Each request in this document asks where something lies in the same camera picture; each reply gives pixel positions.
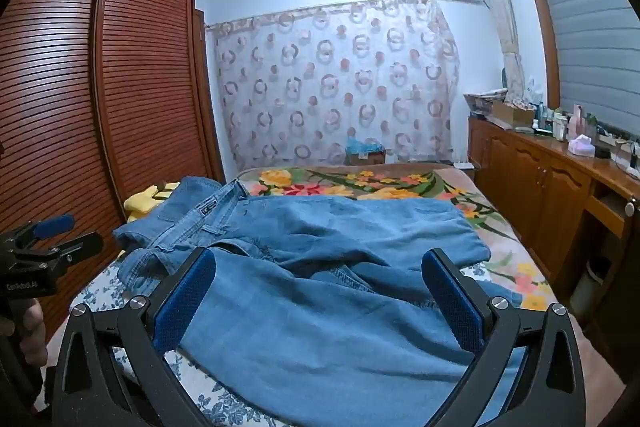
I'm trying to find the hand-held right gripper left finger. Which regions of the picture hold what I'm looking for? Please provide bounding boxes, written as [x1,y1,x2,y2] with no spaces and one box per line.
[50,247,217,427]

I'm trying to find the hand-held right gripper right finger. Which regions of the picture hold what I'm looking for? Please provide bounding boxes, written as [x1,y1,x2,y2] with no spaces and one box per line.
[421,248,588,427]

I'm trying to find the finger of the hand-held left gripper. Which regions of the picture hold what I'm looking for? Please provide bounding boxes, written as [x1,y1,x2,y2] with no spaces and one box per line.
[0,214,77,253]
[14,231,104,270]

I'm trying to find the blue denim pants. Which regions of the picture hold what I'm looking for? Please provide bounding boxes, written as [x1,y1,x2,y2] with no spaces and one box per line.
[112,176,531,427]

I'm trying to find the person's left hand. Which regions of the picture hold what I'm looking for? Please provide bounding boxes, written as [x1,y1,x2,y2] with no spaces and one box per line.
[19,297,49,373]

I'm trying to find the yellow plush toy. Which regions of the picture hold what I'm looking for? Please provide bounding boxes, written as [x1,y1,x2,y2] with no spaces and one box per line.
[123,181,181,224]

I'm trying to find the white blue-flowered bed sheet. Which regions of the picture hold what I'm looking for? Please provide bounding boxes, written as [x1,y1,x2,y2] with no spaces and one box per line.
[69,257,281,427]

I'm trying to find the floral plush blanket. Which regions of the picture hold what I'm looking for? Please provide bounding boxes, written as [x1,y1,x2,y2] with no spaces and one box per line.
[235,166,556,313]

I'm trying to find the grey trash bin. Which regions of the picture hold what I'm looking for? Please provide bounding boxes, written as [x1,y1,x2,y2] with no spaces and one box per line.
[570,254,613,323]

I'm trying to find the wooden sideboard cabinet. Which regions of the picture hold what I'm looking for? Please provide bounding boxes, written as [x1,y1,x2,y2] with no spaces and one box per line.
[467,114,640,303]

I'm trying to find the wooden louvred wardrobe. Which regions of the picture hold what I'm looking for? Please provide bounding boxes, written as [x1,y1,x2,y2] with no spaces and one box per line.
[0,0,226,348]

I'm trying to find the cardboard box with blue paper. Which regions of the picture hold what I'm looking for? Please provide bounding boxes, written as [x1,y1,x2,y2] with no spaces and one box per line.
[345,137,387,166]

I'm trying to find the pink tissue box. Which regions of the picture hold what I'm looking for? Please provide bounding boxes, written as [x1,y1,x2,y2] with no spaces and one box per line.
[567,134,597,158]

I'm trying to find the printed flat box stack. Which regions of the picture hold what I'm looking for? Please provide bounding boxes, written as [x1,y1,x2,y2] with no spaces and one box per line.
[464,88,508,115]

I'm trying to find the group of toiletry bottles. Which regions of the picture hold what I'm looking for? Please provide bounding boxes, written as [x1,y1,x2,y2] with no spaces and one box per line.
[530,99,601,142]

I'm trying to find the white power strip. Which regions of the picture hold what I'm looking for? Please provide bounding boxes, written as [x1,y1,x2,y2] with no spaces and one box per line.
[612,157,640,180]

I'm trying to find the beige lace curtain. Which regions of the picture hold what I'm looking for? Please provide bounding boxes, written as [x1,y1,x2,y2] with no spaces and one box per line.
[470,0,526,102]

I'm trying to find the grey window blind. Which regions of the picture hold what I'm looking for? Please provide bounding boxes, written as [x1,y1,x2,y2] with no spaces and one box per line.
[525,0,640,142]

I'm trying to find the ring-patterned sheer curtain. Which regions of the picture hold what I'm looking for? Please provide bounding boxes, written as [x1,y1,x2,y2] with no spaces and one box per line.
[205,0,461,170]

